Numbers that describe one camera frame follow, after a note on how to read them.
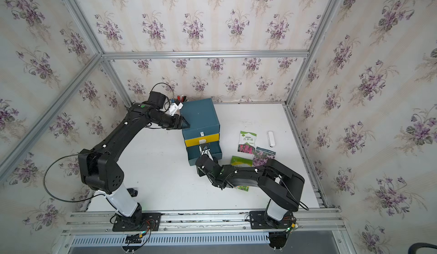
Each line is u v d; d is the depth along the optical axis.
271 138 0.98
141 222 0.69
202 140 0.86
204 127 0.80
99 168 0.45
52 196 0.41
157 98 0.67
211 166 0.65
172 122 0.73
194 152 0.89
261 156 0.93
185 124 0.80
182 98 1.07
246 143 0.99
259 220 0.74
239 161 0.92
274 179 0.50
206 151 0.75
